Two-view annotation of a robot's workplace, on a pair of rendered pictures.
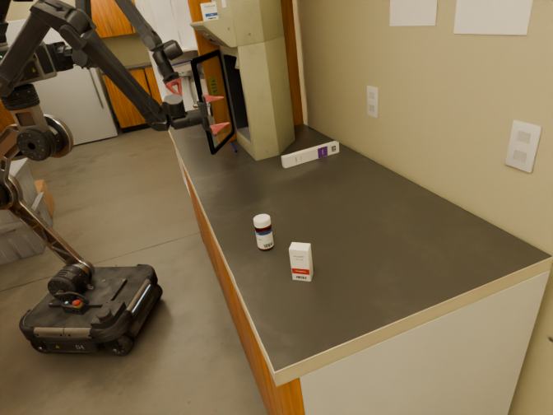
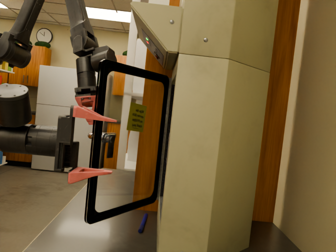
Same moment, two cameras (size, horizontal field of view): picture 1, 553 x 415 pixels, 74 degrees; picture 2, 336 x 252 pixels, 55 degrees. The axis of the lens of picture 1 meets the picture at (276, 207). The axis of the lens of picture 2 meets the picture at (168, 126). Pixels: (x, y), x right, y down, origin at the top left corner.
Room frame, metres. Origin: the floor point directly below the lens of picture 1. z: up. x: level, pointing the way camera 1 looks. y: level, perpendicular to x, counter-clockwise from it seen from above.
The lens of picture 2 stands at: (0.84, -0.11, 1.29)
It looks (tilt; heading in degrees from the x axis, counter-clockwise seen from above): 3 degrees down; 15
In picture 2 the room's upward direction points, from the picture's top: 6 degrees clockwise
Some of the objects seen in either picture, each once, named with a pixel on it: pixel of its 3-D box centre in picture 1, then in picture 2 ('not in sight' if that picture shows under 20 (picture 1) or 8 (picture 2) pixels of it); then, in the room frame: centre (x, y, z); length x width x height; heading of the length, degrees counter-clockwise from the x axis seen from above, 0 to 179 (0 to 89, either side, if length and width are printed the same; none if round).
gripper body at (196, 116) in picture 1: (196, 117); (51, 141); (1.37, 0.25, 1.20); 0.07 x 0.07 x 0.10; 16
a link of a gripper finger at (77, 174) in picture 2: (216, 122); (88, 162); (1.39, 0.18, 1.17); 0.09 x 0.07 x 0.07; 106
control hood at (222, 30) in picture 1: (211, 34); (155, 42); (1.66, 0.16, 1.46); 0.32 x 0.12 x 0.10; 17
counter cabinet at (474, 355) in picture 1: (283, 248); not in sight; (1.53, -0.01, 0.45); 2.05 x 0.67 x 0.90; 17
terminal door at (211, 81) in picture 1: (215, 101); (132, 141); (1.67, 0.20, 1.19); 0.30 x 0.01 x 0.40; 163
